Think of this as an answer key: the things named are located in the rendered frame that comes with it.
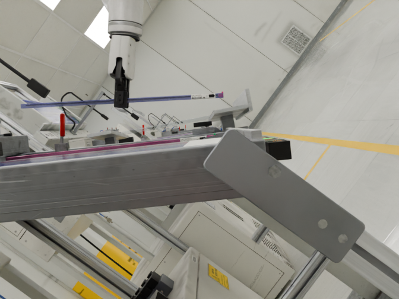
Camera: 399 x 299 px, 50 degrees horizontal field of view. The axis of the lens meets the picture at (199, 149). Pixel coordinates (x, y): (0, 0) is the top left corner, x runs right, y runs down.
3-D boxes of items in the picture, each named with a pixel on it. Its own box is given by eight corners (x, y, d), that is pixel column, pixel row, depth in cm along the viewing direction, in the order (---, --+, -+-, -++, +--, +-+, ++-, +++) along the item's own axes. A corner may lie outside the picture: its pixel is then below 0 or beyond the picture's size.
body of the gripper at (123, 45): (114, 37, 110) (112, 80, 111) (104, 27, 100) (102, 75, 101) (142, 38, 110) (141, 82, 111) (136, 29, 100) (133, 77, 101)
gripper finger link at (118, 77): (119, 50, 103) (122, 69, 107) (113, 68, 98) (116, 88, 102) (124, 50, 103) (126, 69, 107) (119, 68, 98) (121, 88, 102)
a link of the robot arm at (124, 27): (112, 28, 110) (111, 40, 110) (104, 19, 101) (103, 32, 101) (144, 29, 110) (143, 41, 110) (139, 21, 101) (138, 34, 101)
